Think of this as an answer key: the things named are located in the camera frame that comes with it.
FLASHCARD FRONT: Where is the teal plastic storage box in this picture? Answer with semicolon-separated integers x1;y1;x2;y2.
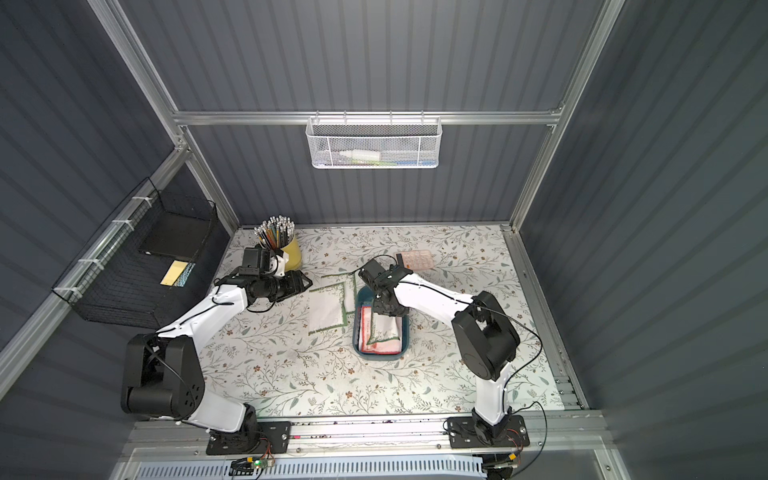
352;287;409;361

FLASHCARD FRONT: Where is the green floral stationery paper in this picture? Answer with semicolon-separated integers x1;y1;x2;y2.
307;280;356;335

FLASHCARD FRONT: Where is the red bordered stationery paper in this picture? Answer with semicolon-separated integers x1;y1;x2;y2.
353;305;405;356

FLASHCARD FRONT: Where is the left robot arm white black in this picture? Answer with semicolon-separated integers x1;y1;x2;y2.
121;247;313;434

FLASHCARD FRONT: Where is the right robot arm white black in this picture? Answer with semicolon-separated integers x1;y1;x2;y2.
358;259;521;430

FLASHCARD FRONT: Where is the pink calculator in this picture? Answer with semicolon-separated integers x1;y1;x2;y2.
396;250;435;272

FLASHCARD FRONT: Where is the yellow pencil cup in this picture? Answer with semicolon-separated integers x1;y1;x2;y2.
282;237;302;271

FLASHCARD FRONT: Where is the bundle of pencils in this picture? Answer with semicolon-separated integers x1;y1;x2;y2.
254;215;295;251

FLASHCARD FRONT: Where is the yellow sticky note pad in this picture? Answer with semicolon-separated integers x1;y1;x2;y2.
160;260;188;286

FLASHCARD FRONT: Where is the black notebook in basket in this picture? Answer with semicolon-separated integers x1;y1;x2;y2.
138;212;211;262

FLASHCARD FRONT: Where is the small green circuit board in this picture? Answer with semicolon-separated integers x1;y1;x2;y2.
228;457;275;479

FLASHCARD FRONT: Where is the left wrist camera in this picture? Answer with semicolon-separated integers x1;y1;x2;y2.
267;250;290;277

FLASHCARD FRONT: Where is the black wire wall basket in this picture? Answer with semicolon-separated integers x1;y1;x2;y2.
53;187;229;330

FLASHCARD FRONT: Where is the white wire mesh basket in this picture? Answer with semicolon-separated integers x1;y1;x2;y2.
305;117;443;170

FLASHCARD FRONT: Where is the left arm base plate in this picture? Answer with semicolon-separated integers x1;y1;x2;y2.
206;421;292;456

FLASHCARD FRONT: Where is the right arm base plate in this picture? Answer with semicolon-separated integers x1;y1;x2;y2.
443;414;530;450

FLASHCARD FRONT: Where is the white perforated cable tray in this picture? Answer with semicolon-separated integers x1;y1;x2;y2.
134;455;487;479

